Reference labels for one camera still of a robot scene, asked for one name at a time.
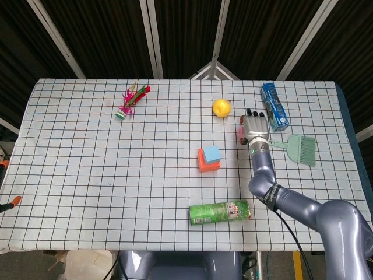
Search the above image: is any blue cookie box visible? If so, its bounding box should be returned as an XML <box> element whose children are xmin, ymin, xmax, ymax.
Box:
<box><xmin>260</xmin><ymin>82</ymin><xmax>290</xmax><ymax>132</ymax></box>

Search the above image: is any white checked tablecloth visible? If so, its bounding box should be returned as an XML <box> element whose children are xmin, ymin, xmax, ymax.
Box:
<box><xmin>0</xmin><ymin>78</ymin><xmax>368</xmax><ymax>254</ymax></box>

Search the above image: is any dark folding screen white frame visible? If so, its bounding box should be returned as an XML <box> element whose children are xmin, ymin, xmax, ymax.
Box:
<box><xmin>0</xmin><ymin>0</ymin><xmax>373</xmax><ymax>141</ymax></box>

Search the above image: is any green chips can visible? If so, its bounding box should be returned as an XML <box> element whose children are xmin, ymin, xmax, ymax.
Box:
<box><xmin>188</xmin><ymin>199</ymin><xmax>252</xmax><ymax>226</ymax></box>

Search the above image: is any mint green hand brush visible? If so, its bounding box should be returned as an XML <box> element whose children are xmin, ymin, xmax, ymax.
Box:
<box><xmin>267</xmin><ymin>135</ymin><xmax>317</xmax><ymax>168</ymax></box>

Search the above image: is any colourful feather shuttlecock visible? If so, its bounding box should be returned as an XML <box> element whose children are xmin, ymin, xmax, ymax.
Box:
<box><xmin>115</xmin><ymin>81</ymin><xmax>152</xmax><ymax>121</ymax></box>

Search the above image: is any right robot hand silver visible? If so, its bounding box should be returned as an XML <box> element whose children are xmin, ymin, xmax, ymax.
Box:
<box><xmin>239</xmin><ymin>108</ymin><xmax>270</xmax><ymax>146</ymax></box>

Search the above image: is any blue foam cube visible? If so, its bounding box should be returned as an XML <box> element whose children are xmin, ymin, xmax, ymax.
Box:
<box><xmin>202</xmin><ymin>145</ymin><xmax>221</xmax><ymax>165</ymax></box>

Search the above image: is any yellow ball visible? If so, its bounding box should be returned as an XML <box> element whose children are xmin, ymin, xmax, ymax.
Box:
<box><xmin>212</xmin><ymin>99</ymin><xmax>232</xmax><ymax>118</ymax></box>

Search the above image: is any orange foam cube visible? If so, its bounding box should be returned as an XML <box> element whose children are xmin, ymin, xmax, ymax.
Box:
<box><xmin>198</xmin><ymin>148</ymin><xmax>221</xmax><ymax>174</ymax></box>

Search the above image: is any grey robot torso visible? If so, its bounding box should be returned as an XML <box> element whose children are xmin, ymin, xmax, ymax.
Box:
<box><xmin>116</xmin><ymin>250</ymin><xmax>243</xmax><ymax>280</ymax></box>

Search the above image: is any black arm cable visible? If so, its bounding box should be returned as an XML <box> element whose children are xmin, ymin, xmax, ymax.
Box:
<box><xmin>275</xmin><ymin>209</ymin><xmax>307</xmax><ymax>280</ymax></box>

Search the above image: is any left robot hand silver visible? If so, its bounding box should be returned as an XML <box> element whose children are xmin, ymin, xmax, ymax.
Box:
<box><xmin>0</xmin><ymin>159</ymin><xmax>23</xmax><ymax>214</ymax></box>

